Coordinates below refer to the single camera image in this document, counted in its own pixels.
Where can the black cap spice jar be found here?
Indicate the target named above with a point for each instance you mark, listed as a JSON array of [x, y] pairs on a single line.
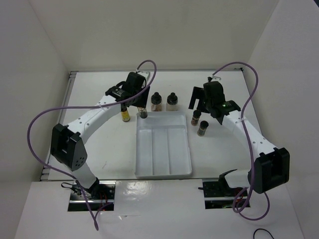
[[195, 117], [202, 128]]

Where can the black cap spice jar front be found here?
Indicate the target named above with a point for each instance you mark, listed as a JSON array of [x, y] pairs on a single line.
[[202, 128]]

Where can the yellow oil bottle tan cap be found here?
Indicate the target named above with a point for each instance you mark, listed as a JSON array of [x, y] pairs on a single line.
[[125, 115]]

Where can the black top shaker brown spice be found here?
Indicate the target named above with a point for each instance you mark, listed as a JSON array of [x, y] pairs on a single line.
[[156, 102]]

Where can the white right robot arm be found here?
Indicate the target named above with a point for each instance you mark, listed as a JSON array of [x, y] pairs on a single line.
[[270, 165]]

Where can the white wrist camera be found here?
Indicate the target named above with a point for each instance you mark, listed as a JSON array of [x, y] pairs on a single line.
[[215, 78], [145, 74]]

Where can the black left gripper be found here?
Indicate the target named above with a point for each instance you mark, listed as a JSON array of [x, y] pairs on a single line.
[[143, 102]]

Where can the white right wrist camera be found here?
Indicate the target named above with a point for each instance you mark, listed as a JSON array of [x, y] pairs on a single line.
[[215, 78]]

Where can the black top shaker white spice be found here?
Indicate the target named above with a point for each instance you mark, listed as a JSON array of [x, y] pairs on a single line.
[[172, 102]]

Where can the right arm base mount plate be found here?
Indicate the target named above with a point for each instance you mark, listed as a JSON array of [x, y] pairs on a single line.
[[217, 195]]

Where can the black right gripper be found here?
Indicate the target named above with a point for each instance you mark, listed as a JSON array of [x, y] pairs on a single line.
[[198, 92]]

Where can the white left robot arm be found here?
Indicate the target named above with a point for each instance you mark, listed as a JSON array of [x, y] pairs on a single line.
[[68, 141]]

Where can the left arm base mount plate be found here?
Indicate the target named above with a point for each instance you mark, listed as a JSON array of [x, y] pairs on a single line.
[[103, 200]]

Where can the gold capped glass grinder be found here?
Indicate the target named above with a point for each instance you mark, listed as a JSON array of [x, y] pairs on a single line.
[[142, 112]]

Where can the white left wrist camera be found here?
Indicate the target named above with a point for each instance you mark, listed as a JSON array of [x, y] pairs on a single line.
[[145, 74]]

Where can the white plastic organizer tray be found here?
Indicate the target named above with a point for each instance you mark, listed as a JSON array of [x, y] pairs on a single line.
[[162, 149]]

